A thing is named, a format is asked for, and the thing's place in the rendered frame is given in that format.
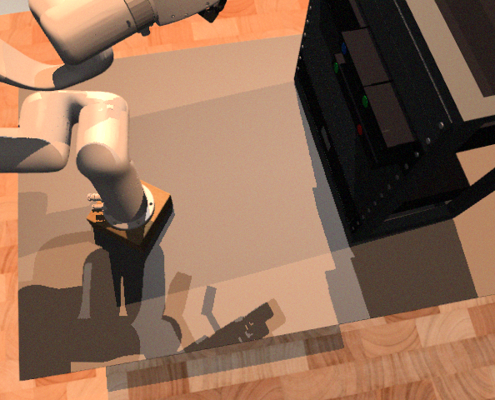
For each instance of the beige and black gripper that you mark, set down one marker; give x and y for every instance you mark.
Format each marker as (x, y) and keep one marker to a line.
(171, 11)

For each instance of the black server rack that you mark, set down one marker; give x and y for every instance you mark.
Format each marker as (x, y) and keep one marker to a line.
(420, 64)

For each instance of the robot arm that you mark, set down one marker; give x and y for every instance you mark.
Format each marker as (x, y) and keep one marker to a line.
(79, 30)

